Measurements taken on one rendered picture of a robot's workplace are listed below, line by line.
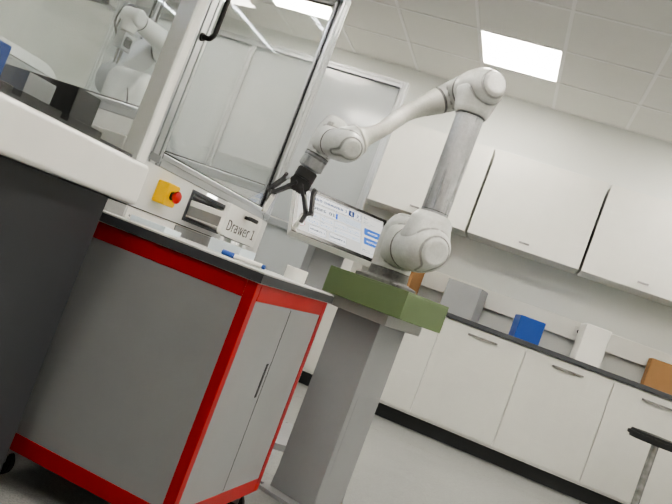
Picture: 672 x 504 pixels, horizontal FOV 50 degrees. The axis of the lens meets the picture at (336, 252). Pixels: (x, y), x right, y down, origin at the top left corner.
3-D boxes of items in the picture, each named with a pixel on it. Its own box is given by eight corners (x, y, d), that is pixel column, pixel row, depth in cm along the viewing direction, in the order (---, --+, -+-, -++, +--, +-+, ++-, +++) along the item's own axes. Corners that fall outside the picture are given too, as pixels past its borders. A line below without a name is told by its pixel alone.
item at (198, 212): (248, 240, 270) (254, 225, 271) (219, 228, 246) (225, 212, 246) (160, 208, 283) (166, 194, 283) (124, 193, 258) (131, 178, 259)
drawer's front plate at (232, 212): (252, 246, 271) (263, 219, 272) (219, 233, 244) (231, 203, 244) (248, 245, 272) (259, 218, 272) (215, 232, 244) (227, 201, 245)
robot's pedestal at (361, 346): (356, 517, 272) (425, 328, 276) (312, 523, 248) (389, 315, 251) (297, 481, 289) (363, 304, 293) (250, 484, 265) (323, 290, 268)
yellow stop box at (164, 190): (174, 209, 233) (183, 188, 233) (163, 204, 226) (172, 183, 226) (162, 204, 235) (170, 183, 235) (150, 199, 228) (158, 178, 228)
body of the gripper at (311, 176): (321, 177, 260) (308, 199, 260) (302, 166, 262) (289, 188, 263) (315, 172, 253) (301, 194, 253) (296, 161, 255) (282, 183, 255)
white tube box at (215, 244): (252, 264, 227) (256, 253, 227) (237, 259, 220) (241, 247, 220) (222, 253, 233) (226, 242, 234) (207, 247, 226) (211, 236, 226)
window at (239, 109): (261, 207, 308) (339, 1, 312) (160, 151, 227) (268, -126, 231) (260, 207, 308) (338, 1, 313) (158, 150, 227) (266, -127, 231)
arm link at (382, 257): (399, 275, 283) (418, 222, 284) (419, 280, 266) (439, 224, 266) (363, 261, 278) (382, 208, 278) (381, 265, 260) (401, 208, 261)
